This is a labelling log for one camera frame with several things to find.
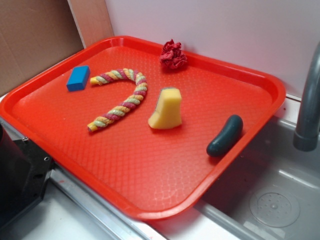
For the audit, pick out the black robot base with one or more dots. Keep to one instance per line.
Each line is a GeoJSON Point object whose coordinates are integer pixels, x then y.
{"type": "Point", "coordinates": [24, 172]}

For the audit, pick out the yellow green-backed sponge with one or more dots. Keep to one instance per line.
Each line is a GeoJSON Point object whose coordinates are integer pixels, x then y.
{"type": "Point", "coordinates": [167, 113]}

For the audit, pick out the red plastic tray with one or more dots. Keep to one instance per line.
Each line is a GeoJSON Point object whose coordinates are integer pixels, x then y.
{"type": "Point", "coordinates": [147, 173]}

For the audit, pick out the crumpled red cloth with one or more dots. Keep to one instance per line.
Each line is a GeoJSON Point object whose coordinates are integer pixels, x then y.
{"type": "Point", "coordinates": [171, 56]}

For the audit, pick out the dark green toy cucumber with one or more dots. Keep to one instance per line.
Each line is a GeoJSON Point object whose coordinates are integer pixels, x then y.
{"type": "Point", "coordinates": [227, 137]}

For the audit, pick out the blue rectangular block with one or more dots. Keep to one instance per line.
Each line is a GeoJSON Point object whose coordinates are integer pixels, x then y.
{"type": "Point", "coordinates": [78, 79]}

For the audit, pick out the grey plastic sink basin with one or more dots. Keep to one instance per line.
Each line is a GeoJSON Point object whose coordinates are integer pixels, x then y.
{"type": "Point", "coordinates": [271, 191]}

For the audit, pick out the grey toy faucet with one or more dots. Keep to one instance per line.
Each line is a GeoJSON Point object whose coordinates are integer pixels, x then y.
{"type": "Point", "coordinates": [308, 123]}

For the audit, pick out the brown cardboard panel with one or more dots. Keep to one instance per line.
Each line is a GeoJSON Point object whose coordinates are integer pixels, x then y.
{"type": "Point", "coordinates": [37, 34]}

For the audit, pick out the multicolour twisted rope toy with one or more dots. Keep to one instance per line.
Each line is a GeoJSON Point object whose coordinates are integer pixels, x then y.
{"type": "Point", "coordinates": [129, 104]}

